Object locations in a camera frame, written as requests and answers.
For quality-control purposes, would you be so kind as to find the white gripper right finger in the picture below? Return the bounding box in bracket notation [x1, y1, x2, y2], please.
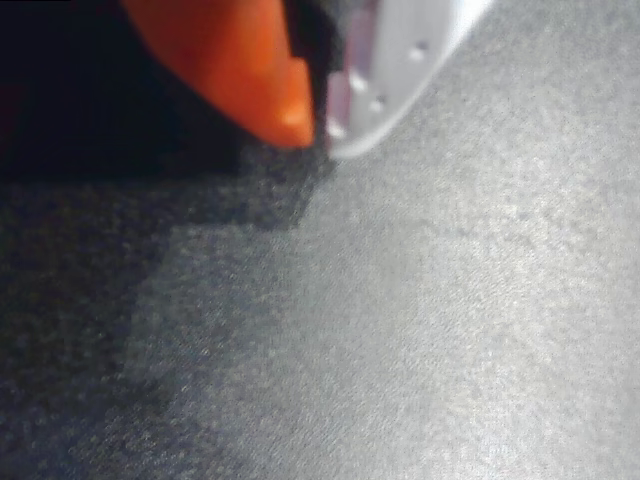
[324, 0, 497, 160]

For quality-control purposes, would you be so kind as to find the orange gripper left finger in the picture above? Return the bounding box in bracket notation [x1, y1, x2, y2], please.
[118, 0, 317, 149]

